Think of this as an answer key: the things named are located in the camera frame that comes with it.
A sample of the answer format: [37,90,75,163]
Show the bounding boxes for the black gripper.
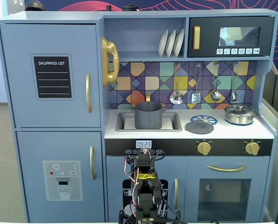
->
[135,153,155,161]

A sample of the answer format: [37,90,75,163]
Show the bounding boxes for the gray pot lid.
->
[185,119,215,135]

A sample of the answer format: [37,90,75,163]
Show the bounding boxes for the shiny steel pot lid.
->
[225,105,255,115]

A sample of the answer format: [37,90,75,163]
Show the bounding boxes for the blue dishwasher door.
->
[105,155,187,224]

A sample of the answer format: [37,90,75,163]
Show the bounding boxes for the gray pot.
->
[131,101,166,130]

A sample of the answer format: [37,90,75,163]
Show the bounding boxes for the gray sink basin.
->
[116,112,183,133]

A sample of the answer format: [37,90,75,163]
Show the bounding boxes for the gold faucet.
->
[130,92,166,110]

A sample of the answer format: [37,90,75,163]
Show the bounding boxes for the gold stove knob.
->
[197,141,212,156]
[245,141,261,156]

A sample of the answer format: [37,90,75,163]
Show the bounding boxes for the metal skimmer spoon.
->
[169,63,184,105]

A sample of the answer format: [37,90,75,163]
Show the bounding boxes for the metal slotted spatula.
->
[191,63,202,104]

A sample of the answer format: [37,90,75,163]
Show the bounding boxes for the colourful tile backsplash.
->
[110,61,258,110]

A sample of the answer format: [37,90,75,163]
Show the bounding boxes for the metal ladle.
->
[210,62,222,102]

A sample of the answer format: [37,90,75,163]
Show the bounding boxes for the small metal hanging utensil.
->
[230,62,238,101]

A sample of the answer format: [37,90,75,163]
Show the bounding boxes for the gold toy telephone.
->
[100,36,120,88]

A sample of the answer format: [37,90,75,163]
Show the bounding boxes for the blue freezer door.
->
[15,131,106,224]

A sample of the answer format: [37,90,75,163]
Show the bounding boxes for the white toy plate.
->
[173,28,185,57]
[166,29,176,58]
[158,29,169,58]

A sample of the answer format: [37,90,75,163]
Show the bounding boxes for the blue oven door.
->
[185,155,270,222]

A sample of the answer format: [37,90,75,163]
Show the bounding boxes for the black shopping list board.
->
[30,54,75,100]

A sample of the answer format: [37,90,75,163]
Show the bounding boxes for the black microwave door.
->
[188,16,275,58]

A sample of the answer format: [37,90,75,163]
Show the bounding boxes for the black cylinder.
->
[122,4,139,12]

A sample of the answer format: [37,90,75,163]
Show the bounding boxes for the blue fridge door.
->
[0,23,102,128]

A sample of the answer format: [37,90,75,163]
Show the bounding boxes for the blue toy kitchen body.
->
[0,8,278,224]

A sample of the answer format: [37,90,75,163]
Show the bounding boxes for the black rounded object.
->
[24,0,46,11]

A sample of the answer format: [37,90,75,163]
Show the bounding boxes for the gold dishwasher door handle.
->
[174,178,179,210]

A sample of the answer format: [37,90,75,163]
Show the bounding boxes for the gold freezer door handle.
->
[89,146,97,180]

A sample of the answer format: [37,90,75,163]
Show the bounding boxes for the gold oven door handle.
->
[207,164,247,173]

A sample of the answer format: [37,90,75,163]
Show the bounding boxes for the gold fridge door handle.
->
[85,74,92,113]

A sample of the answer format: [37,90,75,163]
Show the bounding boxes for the gold microwave handle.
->
[193,26,201,50]

